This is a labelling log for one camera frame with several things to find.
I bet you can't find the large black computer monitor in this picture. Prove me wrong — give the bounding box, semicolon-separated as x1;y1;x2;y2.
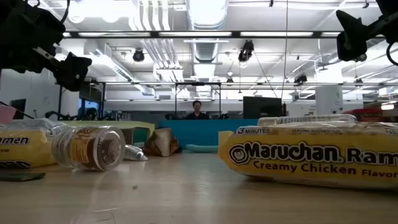
243;96;284;120

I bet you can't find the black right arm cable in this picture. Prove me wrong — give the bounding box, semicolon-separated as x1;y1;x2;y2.
386;41;398;67

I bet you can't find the person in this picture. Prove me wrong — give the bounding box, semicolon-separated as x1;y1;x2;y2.
185;100;210;121

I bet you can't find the pink bowl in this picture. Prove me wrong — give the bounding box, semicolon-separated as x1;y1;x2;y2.
0;103;17;124

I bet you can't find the blue plastic bin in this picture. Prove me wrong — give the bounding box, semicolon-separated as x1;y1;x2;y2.
158;118;259;150

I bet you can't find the brown crumpled sachet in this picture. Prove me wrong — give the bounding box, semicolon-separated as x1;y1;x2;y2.
143;126;181;157

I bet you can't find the overhead light frame bar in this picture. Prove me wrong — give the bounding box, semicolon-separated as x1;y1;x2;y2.
62;30;343;39

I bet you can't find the iridescent spoon with green handle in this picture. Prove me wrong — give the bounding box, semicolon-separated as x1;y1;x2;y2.
0;172;47;182

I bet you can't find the small glass spice jar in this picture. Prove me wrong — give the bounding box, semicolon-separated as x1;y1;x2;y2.
50;125;127;172

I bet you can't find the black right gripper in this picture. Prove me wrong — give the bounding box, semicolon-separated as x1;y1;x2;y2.
335;0;398;62

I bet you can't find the small black monitor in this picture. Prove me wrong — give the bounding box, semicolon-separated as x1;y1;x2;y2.
9;98;27;120

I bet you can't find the yellow ramen noodle pack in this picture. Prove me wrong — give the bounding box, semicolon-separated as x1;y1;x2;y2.
257;113;358;127

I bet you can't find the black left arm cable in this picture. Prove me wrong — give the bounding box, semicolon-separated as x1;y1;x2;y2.
60;0;72;25

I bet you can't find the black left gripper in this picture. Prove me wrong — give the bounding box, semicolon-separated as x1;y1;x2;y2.
0;0;93;93

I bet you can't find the creamy chicken ramen pack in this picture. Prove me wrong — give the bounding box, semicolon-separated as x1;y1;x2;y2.
217;120;398;190

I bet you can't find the metal spoon with orange handle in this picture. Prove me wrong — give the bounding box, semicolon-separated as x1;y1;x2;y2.
123;144;149;162

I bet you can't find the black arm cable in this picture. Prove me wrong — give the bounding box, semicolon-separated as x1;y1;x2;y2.
386;41;398;67
60;0;72;25

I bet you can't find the black overhead camera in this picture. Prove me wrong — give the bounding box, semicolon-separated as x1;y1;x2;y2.
237;39;255;63

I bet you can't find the yellow translucent plastic bin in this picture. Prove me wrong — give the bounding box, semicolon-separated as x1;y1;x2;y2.
60;119;156;138

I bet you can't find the ramen pack with grey print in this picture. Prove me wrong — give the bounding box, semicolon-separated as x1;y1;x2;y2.
0;118;68;169

